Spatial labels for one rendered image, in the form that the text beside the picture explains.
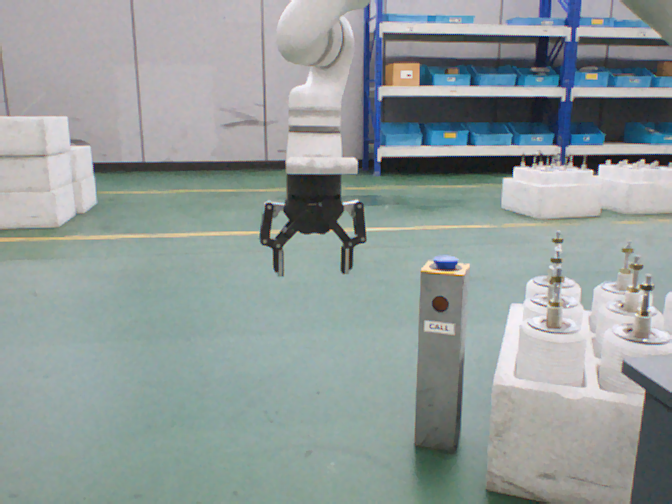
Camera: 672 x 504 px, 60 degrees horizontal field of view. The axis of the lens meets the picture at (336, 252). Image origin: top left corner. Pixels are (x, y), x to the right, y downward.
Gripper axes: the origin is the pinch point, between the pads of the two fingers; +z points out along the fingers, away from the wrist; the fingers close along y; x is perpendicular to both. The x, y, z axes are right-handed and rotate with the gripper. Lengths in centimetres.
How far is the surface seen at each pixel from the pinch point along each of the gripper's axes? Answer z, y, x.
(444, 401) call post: 24.6, -23.2, -4.4
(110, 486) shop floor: 35.0, 30.3, -5.5
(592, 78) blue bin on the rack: -61, -335, -428
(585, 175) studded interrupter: 8, -186, -207
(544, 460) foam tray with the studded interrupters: 26.6, -32.5, 11.3
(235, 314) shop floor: 34, 9, -81
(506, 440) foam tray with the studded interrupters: 24.6, -27.8, 8.4
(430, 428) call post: 30.0, -21.5, -5.5
